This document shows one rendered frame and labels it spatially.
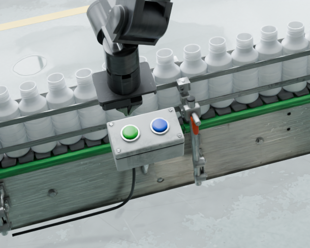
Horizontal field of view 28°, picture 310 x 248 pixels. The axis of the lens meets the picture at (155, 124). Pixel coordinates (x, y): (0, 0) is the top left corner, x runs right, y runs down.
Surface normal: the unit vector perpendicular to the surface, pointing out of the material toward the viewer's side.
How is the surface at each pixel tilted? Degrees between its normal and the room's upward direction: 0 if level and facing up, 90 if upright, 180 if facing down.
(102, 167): 90
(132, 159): 110
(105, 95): 21
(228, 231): 0
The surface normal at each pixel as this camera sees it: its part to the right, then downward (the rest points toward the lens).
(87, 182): 0.25, 0.58
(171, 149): 0.26, 0.81
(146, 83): -0.01, -0.53
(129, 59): 0.55, 0.70
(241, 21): -0.11, -0.78
